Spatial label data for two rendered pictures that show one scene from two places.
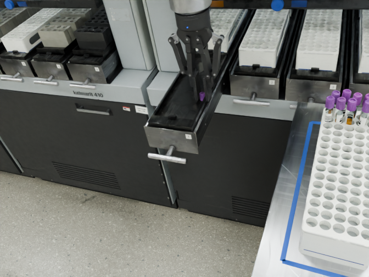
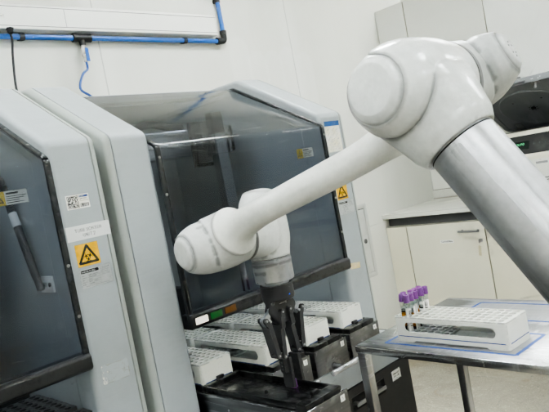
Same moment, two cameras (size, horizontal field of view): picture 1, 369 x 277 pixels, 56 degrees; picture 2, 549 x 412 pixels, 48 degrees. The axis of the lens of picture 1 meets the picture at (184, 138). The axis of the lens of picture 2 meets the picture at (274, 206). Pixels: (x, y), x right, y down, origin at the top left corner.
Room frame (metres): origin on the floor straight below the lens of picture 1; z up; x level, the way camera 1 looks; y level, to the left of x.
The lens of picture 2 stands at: (0.27, 1.22, 1.29)
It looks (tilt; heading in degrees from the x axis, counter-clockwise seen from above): 3 degrees down; 289
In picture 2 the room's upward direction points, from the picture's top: 11 degrees counter-clockwise
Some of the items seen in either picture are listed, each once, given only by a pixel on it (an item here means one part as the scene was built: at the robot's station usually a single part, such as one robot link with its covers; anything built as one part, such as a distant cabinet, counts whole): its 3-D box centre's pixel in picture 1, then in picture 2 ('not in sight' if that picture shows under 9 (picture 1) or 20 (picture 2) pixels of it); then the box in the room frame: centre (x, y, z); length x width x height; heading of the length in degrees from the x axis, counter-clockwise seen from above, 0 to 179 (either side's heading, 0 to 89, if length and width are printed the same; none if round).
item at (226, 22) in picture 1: (223, 23); (182, 364); (1.09, -0.20, 0.83); 0.30 x 0.10 x 0.06; 153
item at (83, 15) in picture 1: (76, 20); not in sight; (1.31, 0.31, 0.85); 0.12 x 0.02 x 0.06; 63
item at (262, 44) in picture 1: (266, 34); (241, 347); (0.96, -0.30, 0.83); 0.30 x 0.10 x 0.06; 153
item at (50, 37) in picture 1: (55, 38); not in sight; (1.19, 0.37, 0.85); 0.12 x 0.02 x 0.06; 64
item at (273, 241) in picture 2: not in sight; (260, 224); (0.75, -0.06, 1.18); 0.13 x 0.11 x 0.16; 64
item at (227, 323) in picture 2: not in sight; (212, 325); (1.17, -0.58, 0.83); 0.30 x 0.10 x 0.06; 153
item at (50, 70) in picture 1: (95, 26); not in sight; (1.40, 0.27, 0.78); 0.73 x 0.14 x 0.09; 153
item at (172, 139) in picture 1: (208, 67); (229, 393); (0.93, -0.11, 0.78); 0.73 x 0.14 x 0.09; 153
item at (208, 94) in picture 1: (207, 87); (296, 367); (0.73, -0.08, 0.84); 0.03 x 0.01 x 0.07; 153
